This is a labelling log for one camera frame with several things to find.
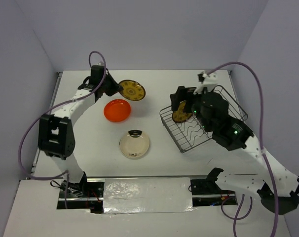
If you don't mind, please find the orange plate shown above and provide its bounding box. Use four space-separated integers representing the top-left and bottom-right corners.
104 99 131 122

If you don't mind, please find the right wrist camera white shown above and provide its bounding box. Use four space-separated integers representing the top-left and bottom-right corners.
193 71 218 94

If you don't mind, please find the metal base rail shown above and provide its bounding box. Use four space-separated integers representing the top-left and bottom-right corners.
51 177 237 214

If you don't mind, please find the beige plate with black pattern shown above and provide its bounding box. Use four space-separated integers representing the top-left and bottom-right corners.
119 129 150 159

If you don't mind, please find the silver foil covered panel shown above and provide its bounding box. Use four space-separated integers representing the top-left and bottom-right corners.
103 177 193 214

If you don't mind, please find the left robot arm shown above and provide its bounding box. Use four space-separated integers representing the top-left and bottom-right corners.
38 65 123 197

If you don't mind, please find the brown gold patterned plate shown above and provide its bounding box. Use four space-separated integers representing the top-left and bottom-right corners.
119 80 146 101

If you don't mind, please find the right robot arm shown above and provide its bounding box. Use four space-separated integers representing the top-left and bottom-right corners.
170 86 299 215

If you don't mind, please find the metal wire dish rack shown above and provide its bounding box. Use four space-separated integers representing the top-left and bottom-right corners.
159 85 248 153

